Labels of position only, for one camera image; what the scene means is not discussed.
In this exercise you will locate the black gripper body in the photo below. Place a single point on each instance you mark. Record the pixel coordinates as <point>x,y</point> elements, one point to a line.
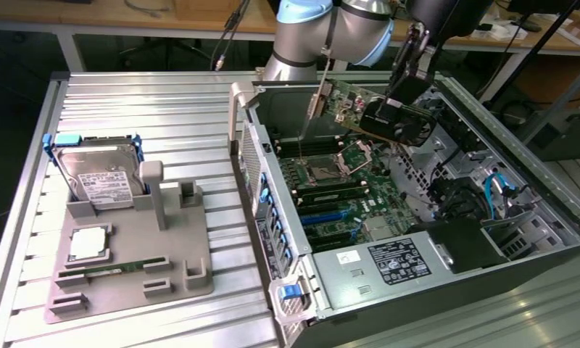
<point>450,18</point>

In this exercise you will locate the graphics card with black fan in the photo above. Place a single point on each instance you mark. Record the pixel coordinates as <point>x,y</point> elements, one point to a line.
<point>349,103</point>

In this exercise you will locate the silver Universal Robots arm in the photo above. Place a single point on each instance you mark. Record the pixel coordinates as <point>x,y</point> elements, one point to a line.
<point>295,43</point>

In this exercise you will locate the white and orange desk items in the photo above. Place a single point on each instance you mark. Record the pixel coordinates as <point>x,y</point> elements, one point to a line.
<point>504,30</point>

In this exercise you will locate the black monitor base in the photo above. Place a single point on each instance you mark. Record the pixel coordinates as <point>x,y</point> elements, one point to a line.
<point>542,5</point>

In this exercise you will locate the metal socket cover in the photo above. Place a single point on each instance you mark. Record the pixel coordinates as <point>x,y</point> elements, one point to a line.
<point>355,152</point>

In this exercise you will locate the black stand pole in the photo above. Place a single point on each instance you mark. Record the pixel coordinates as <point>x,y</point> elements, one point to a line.
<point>549,32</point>

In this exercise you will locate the perforated metal drive cage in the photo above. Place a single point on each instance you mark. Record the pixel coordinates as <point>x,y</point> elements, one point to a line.
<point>416,170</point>

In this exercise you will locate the thin locking lever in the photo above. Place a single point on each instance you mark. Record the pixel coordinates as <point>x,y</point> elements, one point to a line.
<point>302,145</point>

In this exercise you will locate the green motherboard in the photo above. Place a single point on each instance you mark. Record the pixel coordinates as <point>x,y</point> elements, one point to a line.
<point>382,192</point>

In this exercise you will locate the CPU socket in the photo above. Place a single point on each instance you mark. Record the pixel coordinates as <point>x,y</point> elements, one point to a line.
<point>322,170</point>

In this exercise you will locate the black RAM stick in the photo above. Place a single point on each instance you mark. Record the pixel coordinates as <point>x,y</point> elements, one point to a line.
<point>334,197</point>

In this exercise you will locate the blue expansion slot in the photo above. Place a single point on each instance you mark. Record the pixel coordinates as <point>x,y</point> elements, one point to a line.
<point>326,217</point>

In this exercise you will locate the black plastic shroud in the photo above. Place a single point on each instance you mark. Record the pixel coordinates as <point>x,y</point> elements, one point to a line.
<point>465,250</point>

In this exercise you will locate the blue card retainer strip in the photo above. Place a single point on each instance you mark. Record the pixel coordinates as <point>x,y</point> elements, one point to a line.
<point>277,224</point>

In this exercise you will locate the grey disk bay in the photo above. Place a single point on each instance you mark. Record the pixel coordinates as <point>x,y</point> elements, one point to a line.
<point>537,232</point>

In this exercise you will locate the grey power supply unit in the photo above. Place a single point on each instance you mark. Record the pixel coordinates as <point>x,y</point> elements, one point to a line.
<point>349,275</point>

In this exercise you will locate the open black PC case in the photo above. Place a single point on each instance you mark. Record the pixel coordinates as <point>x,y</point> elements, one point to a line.
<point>465,290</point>

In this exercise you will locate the blue case latch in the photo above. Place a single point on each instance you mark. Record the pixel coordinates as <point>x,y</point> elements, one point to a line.
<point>290,291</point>

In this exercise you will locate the hard disk in blue carrier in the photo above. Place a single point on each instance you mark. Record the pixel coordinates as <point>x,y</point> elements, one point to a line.
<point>102,170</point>

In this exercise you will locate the grey parts rack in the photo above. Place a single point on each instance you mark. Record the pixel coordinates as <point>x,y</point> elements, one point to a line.
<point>126,253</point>

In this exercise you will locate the green RAM stick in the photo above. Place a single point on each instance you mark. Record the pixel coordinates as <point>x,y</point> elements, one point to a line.
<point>117,270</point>

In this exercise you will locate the silver CPU chip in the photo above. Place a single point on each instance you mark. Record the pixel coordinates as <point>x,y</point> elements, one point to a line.
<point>90,244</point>

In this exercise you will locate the wooden desk with white frame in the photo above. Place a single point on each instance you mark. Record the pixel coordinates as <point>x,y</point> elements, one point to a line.
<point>78,14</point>
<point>493,41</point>

